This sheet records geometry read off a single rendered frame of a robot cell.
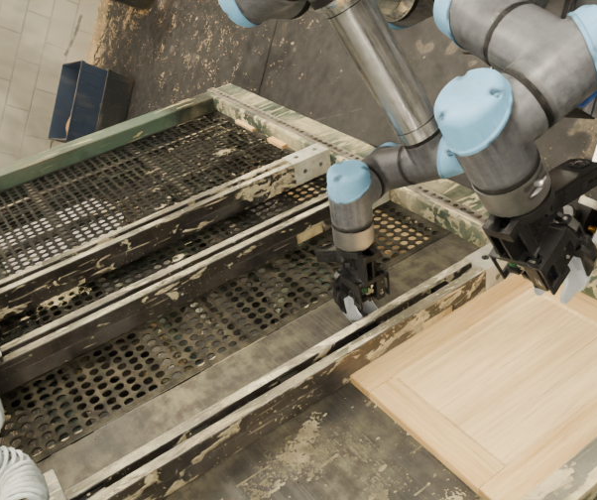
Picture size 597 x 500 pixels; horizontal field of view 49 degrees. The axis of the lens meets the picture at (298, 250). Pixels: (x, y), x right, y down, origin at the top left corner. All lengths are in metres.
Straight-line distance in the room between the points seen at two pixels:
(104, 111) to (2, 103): 1.14
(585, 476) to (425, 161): 0.54
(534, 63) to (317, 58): 2.96
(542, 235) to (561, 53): 0.21
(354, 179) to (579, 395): 0.53
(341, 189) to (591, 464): 0.57
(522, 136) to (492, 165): 0.04
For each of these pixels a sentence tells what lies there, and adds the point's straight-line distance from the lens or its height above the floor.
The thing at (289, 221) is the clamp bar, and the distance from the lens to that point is 1.60.
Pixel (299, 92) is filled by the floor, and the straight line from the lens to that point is 3.64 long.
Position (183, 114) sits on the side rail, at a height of 1.00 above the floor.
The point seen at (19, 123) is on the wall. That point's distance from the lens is 6.21.
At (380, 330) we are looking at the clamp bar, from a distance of 1.25.
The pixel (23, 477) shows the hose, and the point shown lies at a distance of 1.01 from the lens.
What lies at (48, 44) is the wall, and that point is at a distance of 6.28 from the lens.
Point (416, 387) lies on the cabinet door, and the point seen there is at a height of 1.23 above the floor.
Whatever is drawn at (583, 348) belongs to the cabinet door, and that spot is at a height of 0.99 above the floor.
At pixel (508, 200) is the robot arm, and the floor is 1.58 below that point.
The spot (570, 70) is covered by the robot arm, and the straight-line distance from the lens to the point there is 0.69.
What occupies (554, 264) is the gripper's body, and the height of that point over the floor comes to 1.49.
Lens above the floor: 2.18
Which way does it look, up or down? 41 degrees down
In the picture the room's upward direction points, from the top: 79 degrees counter-clockwise
